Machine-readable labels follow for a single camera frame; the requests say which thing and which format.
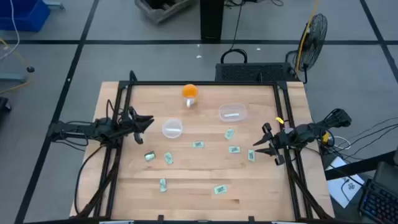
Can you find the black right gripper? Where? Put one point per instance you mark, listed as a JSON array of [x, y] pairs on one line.
[[281, 140]]

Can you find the grey plastic crate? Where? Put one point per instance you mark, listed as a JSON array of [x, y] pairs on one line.
[[155, 14]]

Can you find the black upright post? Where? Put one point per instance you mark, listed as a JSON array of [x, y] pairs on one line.
[[211, 18]]

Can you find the yellow tape tag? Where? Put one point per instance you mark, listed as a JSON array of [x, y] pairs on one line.
[[279, 120]]

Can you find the black keyboard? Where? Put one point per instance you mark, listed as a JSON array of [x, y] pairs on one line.
[[379, 202]]

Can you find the white sweetener stick packet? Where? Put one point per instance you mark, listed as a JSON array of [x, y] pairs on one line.
[[231, 115], [173, 129]]

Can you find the green sweetener packet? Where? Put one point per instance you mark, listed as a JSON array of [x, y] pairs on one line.
[[229, 133], [163, 185], [251, 155], [168, 158], [150, 155], [198, 144], [220, 189], [234, 149]]

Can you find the blue plastic bin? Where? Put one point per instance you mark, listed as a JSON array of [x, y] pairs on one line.
[[21, 14]]

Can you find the white paper sheet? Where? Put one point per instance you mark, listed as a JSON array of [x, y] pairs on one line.
[[339, 186]]

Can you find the round clear plastic container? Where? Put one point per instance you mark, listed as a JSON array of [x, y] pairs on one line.
[[168, 124]]

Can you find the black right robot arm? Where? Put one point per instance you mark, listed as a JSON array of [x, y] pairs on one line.
[[311, 130]]

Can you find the orange and white mug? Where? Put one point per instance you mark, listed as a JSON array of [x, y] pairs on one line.
[[190, 91]]

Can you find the black aluminium table frame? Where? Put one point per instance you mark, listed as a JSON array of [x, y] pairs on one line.
[[202, 83]]

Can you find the black computer case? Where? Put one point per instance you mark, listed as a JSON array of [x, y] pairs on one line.
[[248, 72]]

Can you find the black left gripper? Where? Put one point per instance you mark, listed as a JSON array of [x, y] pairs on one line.
[[129, 124]]

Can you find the black metal beam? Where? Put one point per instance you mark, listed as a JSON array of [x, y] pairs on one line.
[[357, 165]]

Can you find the black floor fan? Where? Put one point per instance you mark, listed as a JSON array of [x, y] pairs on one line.
[[314, 43]]

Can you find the rectangular clear plastic container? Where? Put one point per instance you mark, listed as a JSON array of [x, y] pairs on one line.
[[225, 108]]

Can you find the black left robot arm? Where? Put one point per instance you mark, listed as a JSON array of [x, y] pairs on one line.
[[93, 130]]

